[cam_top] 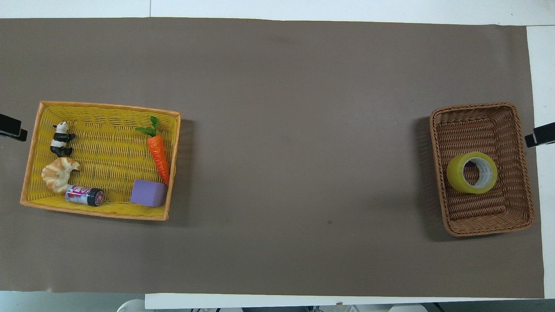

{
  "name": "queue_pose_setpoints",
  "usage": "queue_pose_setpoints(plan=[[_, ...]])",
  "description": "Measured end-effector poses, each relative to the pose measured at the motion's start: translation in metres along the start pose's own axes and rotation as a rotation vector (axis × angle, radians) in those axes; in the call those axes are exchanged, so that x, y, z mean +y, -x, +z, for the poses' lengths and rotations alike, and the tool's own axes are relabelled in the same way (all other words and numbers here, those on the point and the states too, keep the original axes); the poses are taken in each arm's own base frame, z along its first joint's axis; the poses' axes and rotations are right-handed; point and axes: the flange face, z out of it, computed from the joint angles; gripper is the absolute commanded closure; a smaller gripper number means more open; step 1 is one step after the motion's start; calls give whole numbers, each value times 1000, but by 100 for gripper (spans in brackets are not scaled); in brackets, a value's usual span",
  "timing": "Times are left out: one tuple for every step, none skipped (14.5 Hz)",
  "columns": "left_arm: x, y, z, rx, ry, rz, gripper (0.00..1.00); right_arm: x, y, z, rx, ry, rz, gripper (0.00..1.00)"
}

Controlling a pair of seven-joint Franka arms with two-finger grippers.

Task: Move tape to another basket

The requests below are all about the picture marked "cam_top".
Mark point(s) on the yellow woven basket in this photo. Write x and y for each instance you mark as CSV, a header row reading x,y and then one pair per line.
x,y
108,151

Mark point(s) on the yellow tape roll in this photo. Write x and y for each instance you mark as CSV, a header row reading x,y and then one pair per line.
x,y
455,177

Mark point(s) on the brown wicker basket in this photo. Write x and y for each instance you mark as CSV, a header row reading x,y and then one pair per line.
x,y
498,130

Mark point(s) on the toy carrot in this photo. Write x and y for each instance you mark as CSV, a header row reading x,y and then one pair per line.
x,y
158,151

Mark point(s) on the purple foam block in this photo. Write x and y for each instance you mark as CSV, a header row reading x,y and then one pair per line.
x,y
148,193

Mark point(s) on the small drink can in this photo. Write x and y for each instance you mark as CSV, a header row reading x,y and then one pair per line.
x,y
84,195

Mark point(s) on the panda figurine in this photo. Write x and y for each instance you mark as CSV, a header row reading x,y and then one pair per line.
x,y
60,139

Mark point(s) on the toy croissant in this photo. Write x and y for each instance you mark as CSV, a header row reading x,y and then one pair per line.
x,y
56,173

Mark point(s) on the black stand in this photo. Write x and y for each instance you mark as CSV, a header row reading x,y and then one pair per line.
x,y
11,126
542,134

